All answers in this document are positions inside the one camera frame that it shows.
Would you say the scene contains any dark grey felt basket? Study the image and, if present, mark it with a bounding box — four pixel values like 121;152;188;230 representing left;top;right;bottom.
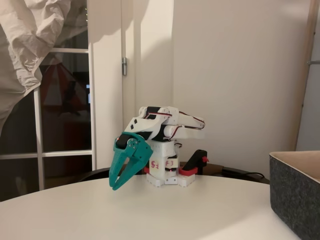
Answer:
269;150;320;240

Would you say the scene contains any white glazed door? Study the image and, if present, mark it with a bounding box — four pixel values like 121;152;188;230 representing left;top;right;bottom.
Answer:
0;0;123;202

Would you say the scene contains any metal door hinge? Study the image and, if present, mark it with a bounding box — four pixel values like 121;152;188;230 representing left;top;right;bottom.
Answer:
121;56;129;76

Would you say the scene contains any beige crumpled curtain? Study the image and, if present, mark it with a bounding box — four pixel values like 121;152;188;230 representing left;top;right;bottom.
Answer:
0;0;88;133

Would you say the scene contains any red white black servo cable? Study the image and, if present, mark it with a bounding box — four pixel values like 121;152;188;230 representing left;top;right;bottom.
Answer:
147;112;175;120

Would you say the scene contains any thin black cable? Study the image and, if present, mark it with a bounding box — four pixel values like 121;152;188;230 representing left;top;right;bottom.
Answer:
221;167;266;180

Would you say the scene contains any wooden frame with grey panel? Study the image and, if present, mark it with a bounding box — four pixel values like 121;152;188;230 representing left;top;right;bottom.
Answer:
287;0;320;152

